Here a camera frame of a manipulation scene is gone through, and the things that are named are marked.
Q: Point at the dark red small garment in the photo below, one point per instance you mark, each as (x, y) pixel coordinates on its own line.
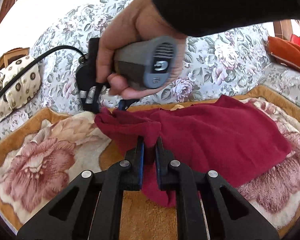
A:
(233, 138)

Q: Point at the red object behind cushion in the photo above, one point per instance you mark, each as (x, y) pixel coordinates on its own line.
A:
(295, 39)

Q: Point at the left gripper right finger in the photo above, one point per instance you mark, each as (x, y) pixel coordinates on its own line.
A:
(208, 207)

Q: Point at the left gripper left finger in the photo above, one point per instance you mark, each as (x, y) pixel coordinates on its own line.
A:
(90, 206)

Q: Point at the black sleeved right forearm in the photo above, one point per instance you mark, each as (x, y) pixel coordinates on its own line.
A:
(205, 17)

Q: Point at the wooden chair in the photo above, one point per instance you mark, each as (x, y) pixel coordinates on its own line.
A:
(13, 55)

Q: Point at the floral blue-grey duvet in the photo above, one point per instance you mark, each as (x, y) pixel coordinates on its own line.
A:
(228, 63)

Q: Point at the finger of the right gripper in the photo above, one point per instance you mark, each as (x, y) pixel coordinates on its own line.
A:
(125, 104)

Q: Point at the floral bed sheet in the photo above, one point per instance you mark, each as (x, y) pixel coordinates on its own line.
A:
(287, 79)

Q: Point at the orange velvet cushion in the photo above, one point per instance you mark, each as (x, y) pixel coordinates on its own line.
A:
(284, 51)

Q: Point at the person's right hand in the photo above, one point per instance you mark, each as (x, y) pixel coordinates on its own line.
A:
(128, 37)

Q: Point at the floral plush blanket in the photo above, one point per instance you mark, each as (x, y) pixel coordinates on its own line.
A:
(46, 153)

